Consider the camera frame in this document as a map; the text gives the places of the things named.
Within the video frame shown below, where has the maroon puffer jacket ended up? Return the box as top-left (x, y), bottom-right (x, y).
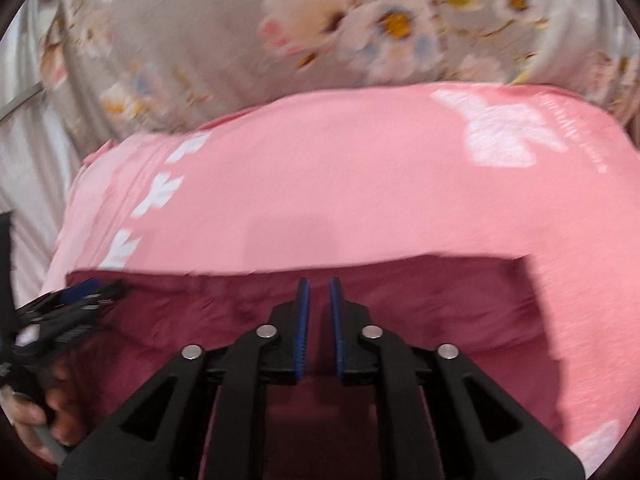
top-left (65, 252), bottom-right (568, 480)

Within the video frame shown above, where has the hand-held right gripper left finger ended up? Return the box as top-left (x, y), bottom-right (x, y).
top-left (57, 277), bottom-right (312, 480)

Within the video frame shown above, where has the grey floral sheet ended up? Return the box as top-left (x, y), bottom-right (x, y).
top-left (50, 0), bottom-right (640, 148)

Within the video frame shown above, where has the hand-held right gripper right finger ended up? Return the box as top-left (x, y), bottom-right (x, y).
top-left (327, 277), bottom-right (586, 480)

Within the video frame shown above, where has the white satin curtain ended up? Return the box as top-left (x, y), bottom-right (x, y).
top-left (0, 5), bottom-right (88, 306)

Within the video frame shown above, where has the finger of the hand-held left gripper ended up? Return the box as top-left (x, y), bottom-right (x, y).
top-left (52, 278), bottom-right (127, 307)
top-left (15, 294), bottom-right (118, 325)

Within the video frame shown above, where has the pink printed blanket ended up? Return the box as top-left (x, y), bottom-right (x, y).
top-left (47, 82), bottom-right (640, 478)

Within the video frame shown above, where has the person's left hand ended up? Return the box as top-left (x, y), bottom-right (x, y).
top-left (0, 355), bottom-right (87, 466)

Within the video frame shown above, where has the grey metal bar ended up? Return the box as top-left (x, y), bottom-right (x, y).
top-left (0, 84), bottom-right (45, 122)

